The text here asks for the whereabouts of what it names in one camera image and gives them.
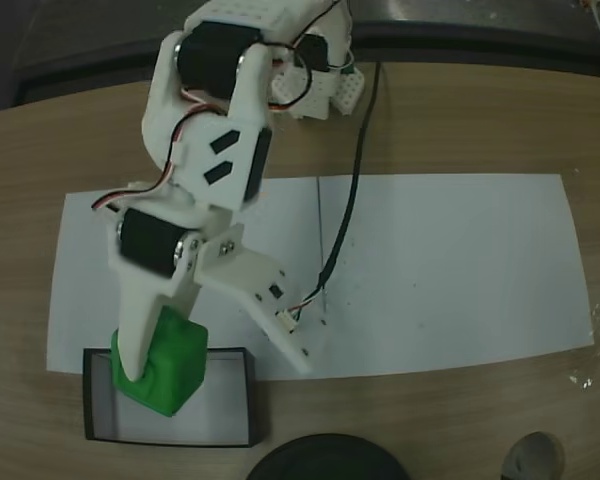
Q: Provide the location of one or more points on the green square block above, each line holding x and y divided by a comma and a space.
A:
175, 365

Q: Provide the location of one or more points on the dark brown open box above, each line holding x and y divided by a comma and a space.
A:
215, 405

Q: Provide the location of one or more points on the white paper sheet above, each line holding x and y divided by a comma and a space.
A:
455, 275
80, 300

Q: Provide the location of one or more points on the black round stand base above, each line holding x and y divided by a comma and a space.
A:
330, 460

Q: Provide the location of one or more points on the grey rounded object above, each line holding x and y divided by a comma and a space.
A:
535, 457

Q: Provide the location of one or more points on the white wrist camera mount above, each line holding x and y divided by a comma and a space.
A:
250, 280

